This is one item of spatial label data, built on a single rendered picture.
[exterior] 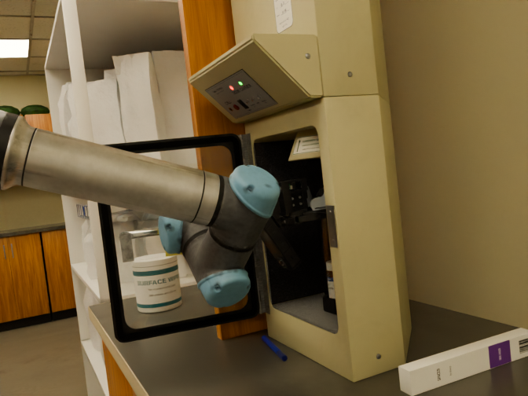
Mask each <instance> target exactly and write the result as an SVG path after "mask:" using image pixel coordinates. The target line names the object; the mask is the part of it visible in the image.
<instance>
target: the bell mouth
mask: <svg viewBox="0 0 528 396"><path fill-rule="evenodd" d="M320 158H321V154H320V146H319V139H318V133H317V130H316V128H314V129H309V130H302V131H299V132H297V134H296V137H295V141H294V144H293V146H292V149H291V154H290V156H289V159H288V161H299V160H314V159H320Z"/></svg>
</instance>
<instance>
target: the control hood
mask: <svg viewBox="0 0 528 396"><path fill-rule="evenodd" d="M241 69H243V70H244V71H245V72H246V73H247V74H248V75H249V76H250V77H252V78H253V79H254V80H255V81H256V82H257V83H258V84H259V85H260V86H261V87H262V88H263V89H264V90H265V91H266V92H267V93H268V94H269V95H270V96H271V97H272V98H273V99H274V100H275V101H276V102H277V103H278V104H275V105H273V106H270V107H268V108H264V109H262V110H259V111H257V112H253V113H251V114H249V115H245V116H242V117H240V118H238V119H235V118H234V117H233V116H232V115H231V114H229V113H228V112H227V111H226V110H225V109H224V108H223V107H222V106H221V105H220V104H219V103H218V102H217V101H216V100H215V99H214V98H213V97H211V96H210V95H209V94H208V93H207V92H206V91H205V90H206V89H208V88H209V87H211V86H213V85H214V84H216V83H219V82H220V81H222V80H223V79H225V78H227V77H229V76H231V75H232V74H234V73H236V72H238V71H239V70H241ZM189 83H190V84H191V85H192V86H193V87H194V88H195V89H196V90H198V91H199V92H200V93H201V94H202V95H203V96H204V97H205V98H207V99H208V100H209V101H210V102H211V103H212V104H213V105H214V106H215V107H216V108H217V109H218V110H219V111H220V112H221V113H223V114H224V115H225V116H226V117H227V118H228V119H229V120H230V121H232V122H233V123H246V122H249V121H252V120H254V119H258V118H261V117H263V116H267V115H270V114H273V113H275V112H279V111H282V110H285V109H287V108H291V107H294V106H296V105H300V104H303V103H306V102H308V101H312V100H315V99H318V98H320V97H321V96H323V93H322V85H321V71H320V63H319V56H318V48H317V36H315V35H301V34H252V35H250V36H248V37H247V38H246V39H245V40H243V41H242V42H240V43H238V44H237V45H235V46H234V47H233V48H232V49H230V50H228V51H227V52H226V53H224V54H222V55H221V56H220V57H218V58H217V59H216V60H214V61H212V62H211V63H210V64H209V65H207V66H206V67H204V68H202V69H201V70H199V71H198V72H197V73H196V74H194V75H192V76H191V77H190V78H189Z"/></svg>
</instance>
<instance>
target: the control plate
mask: <svg viewBox="0 0 528 396"><path fill-rule="evenodd" d="M238 81H240V82H242V83H243V86H241V85H240V84H239V83H238ZM229 86H232V87H233V88H234V90H231V89H230V88H229ZM205 91H206V92H207V93H208V94H209V95H210V96H211V97H213V98H214V99H215V100H216V101H217V102H218V103H219V104H220V105H221V106H222V107H223V108H224V109H225V110H226V111H227V112H228V113H229V114H231V115H232V116H233V117H234V118H235V119H238V118H240V117H242V116H246V115H249V114H251V113H253V112H257V111H259V110H262V109H264V108H268V107H270V106H273V105H277V104H278V103H277V102H276V101H275V100H274V99H273V98H272V97H271V96H270V95H269V94H268V93H267V92H266V91H265V90H264V89H263V88H262V87H261V86H260V85H259V84H258V83H257V82H256V81H255V80H254V79H253V78H252V77H250V76H249V75H248V74H247V73H246V72H245V71H244V70H243V69H241V70H239V71H237V72H236V73H234V74H232V75H231V76H229V77H227V78H225V79H223V80H222V81H220V82H218V83H216V84H214V85H213V86H211V87H209V88H208V89H206V90H205ZM257 94H258V95H260V96H261V97H262V98H259V99H258V98H257ZM251 97H253V98H254V99H255V101H252V100H251ZM240 99H241V100H242V101H243V102H244V103H245V104H246V105H247V106H248V107H249V108H247V109H245V108H244V107H243V106H242V105H241V104H240V103H238V102H237V101H238V100H240ZM246 100H249V101H250V103H248V104H247V103H246ZM233 105H237V106H238V107H239V108H240V109H239V110H236V109H235V108H234V107H233ZM229 108H231V109H232V110H233V111H230V110H229Z"/></svg>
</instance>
